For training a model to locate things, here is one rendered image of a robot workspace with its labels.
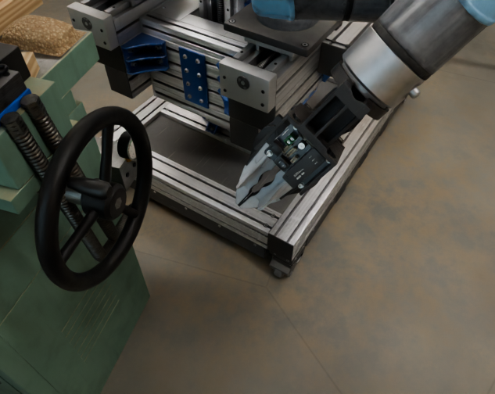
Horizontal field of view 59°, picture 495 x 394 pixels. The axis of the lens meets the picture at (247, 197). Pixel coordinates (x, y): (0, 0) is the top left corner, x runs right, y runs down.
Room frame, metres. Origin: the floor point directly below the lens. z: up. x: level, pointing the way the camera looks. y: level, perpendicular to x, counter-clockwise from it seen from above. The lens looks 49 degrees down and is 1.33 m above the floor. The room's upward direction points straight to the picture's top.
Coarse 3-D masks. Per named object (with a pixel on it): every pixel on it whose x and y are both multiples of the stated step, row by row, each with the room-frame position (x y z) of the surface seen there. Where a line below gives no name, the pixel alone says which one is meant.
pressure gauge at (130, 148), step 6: (126, 132) 0.74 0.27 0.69; (120, 138) 0.72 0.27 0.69; (126, 138) 0.72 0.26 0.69; (120, 144) 0.71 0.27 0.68; (126, 144) 0.71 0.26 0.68; (132, 144) 0.72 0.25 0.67; (120, 150) 0.70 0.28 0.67; (126, 150) 0.70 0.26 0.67; (132, 150) 0.71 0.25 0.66; (120, 156) 0.71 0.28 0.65; (126, 156) 0.70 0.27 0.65; (132, 156) 0.71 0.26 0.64
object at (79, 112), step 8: (80, 104) 0.70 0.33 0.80; (72, 112) 0.67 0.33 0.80; (80, 112) 0.69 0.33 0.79; (32, 200) 0.51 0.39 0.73; (24, 208) 0.49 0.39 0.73; (32, 208) 0.50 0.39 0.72; (0, 216) 0.45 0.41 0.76; (8, 216) 0.46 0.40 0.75; (16, 216) 0.47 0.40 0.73; (24, 216) 0.48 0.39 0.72; (0, 224) 0.44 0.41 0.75; (8, 224) 0.45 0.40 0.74; (16, 224) 0.46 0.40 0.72; (0, 232) 0.43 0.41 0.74; (8, 232) 0.44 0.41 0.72; (0, 240) 0.42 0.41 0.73; (0, 248) 0.42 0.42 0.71
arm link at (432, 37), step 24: (408, 0) 0.38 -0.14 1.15; (432, 0) 0.37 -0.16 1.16; (456, 0) 0.36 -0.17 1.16; (480, 0) 0.36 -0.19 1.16; (384, 24) 0.38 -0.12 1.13; (408, 24) 0.36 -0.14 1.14; (432, 24) 0.36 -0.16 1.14; (456, 24) 0.35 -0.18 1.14; (480, 24) 0.36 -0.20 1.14; (408, 48) 0.35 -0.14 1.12; (432, 48) 0.35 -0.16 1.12; (456, 48) 0.36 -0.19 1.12; (432, 72) 0.35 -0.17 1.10
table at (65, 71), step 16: (80, 48) 0.74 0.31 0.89; (96, 48) 0.78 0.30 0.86; (48, 64) 0.67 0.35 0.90; (64, 64) 0.69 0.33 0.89; (80, 64) 0.73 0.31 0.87; (48, 80) 0.65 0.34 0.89; (64, 80) 0.68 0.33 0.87; (48, 160) 0.47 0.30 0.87; (32, 176) 0.44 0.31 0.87; (0, 192) 0.40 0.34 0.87; (16, 192) 0.40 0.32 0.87; (32, 192) 0.42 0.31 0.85; (0, 208) 0.40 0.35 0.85; (16, 208) 0.39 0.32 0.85
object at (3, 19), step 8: (8, 0) 0.83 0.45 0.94; (16, 0) 0.84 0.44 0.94; (24, 0) 0.85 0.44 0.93; (32, 0) 0.87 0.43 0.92; (40, 0) 0.89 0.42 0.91; (0, 8) 0.80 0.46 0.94; (8, 8) 0.81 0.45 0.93; (16, 8) 0.83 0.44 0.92; (24, 8) 0.85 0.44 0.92; (32, 8) 0.87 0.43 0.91; (0, 16) 0.79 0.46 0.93; (8, 16) 0.80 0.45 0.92; (16, 16) 0.82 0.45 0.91; (0, 24) 0.78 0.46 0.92; (8, 24) 0.80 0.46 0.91; (0, 32) 0.77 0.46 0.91
